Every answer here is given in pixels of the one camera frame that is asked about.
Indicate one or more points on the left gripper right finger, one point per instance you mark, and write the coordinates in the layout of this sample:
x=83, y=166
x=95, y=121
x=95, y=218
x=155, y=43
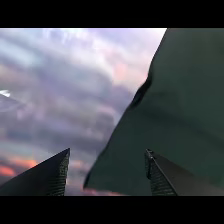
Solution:
x=170, y=180

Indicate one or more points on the dark green garment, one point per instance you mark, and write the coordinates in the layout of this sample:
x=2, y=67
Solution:
x=180, y=110

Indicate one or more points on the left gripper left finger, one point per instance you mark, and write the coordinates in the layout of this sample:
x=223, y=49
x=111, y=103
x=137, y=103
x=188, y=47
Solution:
x=46, y=176

